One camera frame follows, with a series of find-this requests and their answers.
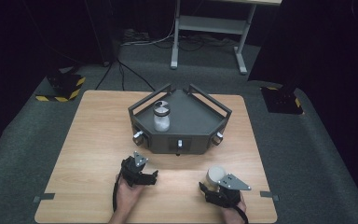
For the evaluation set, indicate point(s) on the jar with beige contents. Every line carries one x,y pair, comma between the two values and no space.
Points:
215,175

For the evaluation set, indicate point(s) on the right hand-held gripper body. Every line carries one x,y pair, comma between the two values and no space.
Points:
230,194

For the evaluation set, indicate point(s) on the black curtain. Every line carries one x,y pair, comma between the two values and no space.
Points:
28,37
323,40

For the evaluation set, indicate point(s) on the black corner shelf rack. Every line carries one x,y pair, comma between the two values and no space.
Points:
192,121

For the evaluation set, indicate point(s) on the grey metal desk frame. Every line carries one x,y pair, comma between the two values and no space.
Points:
211,24

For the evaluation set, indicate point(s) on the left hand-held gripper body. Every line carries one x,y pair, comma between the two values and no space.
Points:
132,171

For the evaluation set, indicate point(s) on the glass jar with white powder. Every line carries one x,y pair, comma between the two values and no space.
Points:
161,119

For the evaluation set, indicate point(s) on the black tape strip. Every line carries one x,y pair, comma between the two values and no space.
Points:
45,196
268,195

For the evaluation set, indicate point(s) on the yellow-black striped stand base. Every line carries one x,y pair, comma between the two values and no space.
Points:
62,85
281,101

